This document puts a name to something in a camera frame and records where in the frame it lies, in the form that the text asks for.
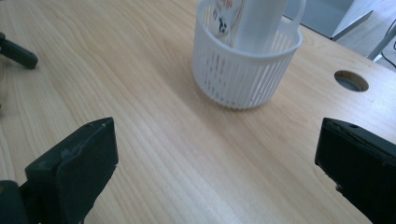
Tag white pump bottle blue cap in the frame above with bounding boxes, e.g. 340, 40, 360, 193
212, 0, 290, 56

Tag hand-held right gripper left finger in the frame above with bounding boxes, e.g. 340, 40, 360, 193
19, 117, 120, 224

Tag white panel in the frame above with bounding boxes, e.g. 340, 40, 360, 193
282, 0, 375, 42

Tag white plastic mesh basket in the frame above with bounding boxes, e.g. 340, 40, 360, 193
191, 0, 308, 110

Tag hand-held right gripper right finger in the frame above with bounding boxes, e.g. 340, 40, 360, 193
314, 117, 396, 224

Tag white metal desk frame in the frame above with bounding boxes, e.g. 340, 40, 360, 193
366, 23, 396, 63

